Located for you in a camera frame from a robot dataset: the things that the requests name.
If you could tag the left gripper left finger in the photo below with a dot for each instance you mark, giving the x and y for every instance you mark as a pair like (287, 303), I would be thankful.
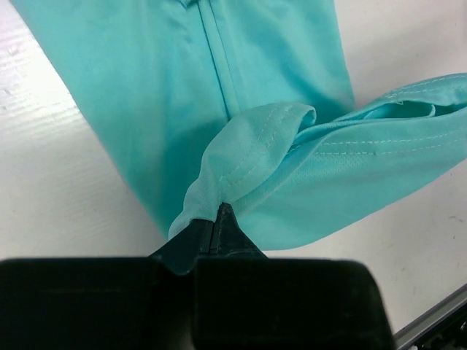
(102, 302)

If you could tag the teal t-shirt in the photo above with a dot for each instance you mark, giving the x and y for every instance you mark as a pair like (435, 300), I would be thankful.
(249, 103)

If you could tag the aluminium table rail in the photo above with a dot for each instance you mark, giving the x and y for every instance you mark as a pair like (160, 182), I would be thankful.
(441, 327)

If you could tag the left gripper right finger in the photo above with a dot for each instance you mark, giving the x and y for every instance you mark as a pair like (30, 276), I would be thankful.
(245, 300)

